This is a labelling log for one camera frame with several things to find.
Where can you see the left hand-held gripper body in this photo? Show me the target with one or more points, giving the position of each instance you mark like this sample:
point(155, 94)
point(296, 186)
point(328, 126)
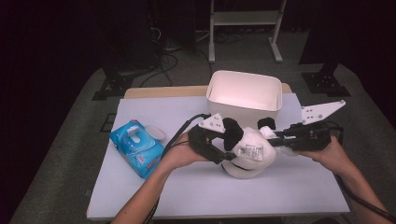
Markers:
point(202, 141)

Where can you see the panda plush toy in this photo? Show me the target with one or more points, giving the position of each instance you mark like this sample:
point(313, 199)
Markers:
point(249, 168)

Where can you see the white wet wipe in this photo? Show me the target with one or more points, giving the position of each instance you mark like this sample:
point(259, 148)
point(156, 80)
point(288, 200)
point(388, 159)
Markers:
point(266, 132)

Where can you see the blue wet wipes pack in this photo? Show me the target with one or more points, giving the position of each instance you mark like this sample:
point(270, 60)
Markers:
point(146, 158)

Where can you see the white plastic storage box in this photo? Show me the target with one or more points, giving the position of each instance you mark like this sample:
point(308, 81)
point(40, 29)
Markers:
point(243, 90)

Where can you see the white metal stand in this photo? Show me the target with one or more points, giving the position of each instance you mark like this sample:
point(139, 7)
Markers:
point(246, 17)

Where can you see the person's right hand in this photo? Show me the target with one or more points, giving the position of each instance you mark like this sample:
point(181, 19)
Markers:
point(333, 155)

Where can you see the dark floor outlet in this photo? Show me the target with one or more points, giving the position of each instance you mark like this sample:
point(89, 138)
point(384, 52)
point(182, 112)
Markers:
point(109, 123)

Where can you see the black stand base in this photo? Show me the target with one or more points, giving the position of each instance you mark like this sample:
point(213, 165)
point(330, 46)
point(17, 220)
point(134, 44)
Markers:
point(325, 82)
point(115, 84)

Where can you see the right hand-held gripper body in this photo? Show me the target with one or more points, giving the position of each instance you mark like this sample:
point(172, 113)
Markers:
point(311, 138)

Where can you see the white table mat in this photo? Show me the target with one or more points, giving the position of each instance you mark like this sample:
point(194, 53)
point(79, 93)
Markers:
point(186, 193)

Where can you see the person's left hand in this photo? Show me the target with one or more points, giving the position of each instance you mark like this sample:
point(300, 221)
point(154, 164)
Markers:
point(182, 154)

